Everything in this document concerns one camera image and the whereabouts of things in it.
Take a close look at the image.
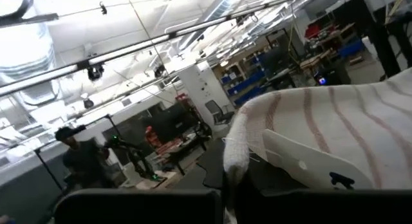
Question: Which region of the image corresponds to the black equipment rack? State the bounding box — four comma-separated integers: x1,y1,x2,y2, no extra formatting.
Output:
143,93,213,176

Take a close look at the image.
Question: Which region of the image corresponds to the silver ventilation duct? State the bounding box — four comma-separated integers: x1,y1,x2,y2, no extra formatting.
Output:
0,0,64,106

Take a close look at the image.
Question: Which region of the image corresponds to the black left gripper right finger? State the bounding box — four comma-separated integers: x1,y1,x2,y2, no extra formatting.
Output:
231,153,412,224

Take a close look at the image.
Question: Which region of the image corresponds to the white striped towel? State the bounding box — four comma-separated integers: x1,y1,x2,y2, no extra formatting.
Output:
223,68,412,190

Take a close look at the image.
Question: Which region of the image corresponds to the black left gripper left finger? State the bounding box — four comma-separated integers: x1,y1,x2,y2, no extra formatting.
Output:
53,138,226,224

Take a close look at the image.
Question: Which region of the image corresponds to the black overhead frame beam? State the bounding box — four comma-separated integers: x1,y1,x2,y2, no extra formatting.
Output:
0,0,323,98

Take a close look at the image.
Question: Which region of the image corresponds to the person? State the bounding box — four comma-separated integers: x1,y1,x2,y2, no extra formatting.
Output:
54,126,112,189

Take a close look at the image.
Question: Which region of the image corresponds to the black office chair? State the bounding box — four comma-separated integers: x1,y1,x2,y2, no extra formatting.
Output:
205,100,236,127

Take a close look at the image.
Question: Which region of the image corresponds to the wooden storage shelf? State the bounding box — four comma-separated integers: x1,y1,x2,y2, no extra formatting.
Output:
212,45,290,107

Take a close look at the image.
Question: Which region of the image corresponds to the black overhead camera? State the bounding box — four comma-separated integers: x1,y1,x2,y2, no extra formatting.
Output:
86,64,106,82

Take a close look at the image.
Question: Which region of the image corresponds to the blue storage bin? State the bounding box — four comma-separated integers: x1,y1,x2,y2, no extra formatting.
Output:
233,85,270,106
227,69,268,96

